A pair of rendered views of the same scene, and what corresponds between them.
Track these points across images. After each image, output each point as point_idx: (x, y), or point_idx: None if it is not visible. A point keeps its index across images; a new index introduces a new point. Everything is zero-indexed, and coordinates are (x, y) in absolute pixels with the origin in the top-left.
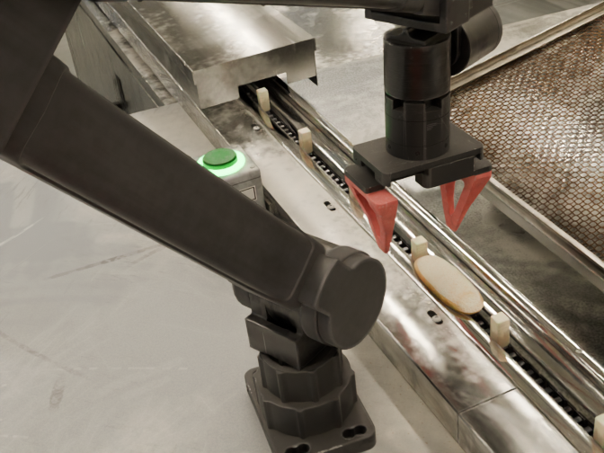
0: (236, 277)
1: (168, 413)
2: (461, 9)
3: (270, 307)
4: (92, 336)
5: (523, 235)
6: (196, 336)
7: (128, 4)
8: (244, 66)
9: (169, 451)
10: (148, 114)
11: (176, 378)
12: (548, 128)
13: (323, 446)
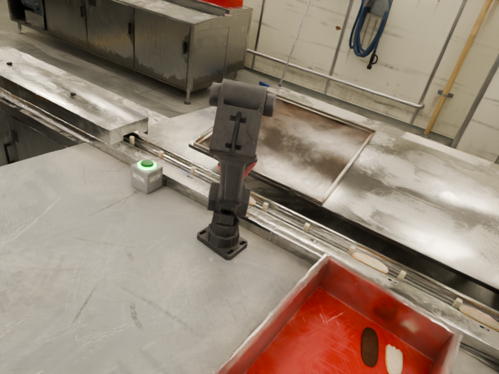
0: (237, 197)
1: (177, 251)
2: None
3: (223, 208)
4: (126, 234)
5: (246, 180)
6: (166, 226)
7: (47, 99)
8: (125, 128)
9: (186, 263)
10: (76, 148)
11: (171, 241)
12: None
13: (236, 248)
